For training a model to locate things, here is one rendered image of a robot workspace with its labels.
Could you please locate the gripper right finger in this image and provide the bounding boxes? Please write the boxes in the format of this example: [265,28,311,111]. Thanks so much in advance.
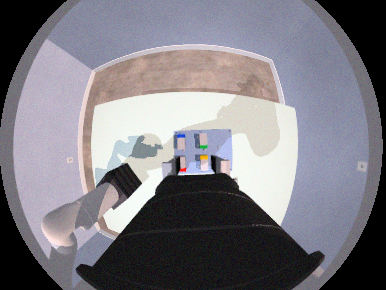
[211,155,230,176]

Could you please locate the pale pink block with red end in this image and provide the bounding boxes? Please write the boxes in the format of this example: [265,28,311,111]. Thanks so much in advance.
[180,156,186,172]

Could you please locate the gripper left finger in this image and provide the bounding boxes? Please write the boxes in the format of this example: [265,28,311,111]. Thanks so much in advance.
[161,156,181,179]

